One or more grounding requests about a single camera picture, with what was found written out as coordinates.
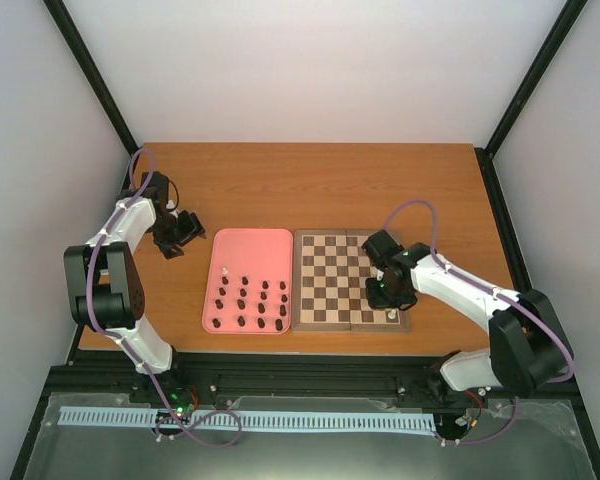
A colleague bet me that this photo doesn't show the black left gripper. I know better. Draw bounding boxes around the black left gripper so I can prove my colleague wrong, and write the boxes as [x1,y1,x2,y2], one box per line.
[149,210,207,260]

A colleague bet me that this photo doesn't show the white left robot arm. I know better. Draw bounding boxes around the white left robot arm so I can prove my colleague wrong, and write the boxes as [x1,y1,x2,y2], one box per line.
[63,172,205,403]

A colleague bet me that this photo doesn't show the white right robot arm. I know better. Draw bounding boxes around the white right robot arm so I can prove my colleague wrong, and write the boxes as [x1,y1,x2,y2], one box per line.
[362,230,574,403]

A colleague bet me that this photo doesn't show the right controller circuit board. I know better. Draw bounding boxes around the right controller circuit board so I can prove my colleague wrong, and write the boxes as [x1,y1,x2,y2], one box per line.
[455,390,484,432]

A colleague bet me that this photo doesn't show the controller circuit board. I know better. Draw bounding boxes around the controller circuit board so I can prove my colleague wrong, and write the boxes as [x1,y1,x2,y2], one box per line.
[455,390,484,432]
[170,385,199,420]

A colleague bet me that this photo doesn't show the left controller circuit board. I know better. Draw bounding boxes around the left controller circuit board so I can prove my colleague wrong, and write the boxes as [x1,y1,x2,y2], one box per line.
[170,385,199,420]

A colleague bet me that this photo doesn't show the wooden chessboard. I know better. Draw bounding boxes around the wooden chessboard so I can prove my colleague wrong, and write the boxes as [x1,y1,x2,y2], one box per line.
[291,229,410,333]

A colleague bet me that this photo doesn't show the pink plastic tray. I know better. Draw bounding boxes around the pink plastic tray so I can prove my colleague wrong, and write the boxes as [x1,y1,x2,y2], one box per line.
[201,228,293,335]

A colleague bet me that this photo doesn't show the black aluminium frame rail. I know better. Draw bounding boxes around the black aluminium frame rail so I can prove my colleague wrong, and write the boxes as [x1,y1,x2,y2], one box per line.
[43,350,441,404]

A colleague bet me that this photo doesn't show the light blue cable duct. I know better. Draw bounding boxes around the light blue cable duct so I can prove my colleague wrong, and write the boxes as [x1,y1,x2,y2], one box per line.
[57,406,436,436]

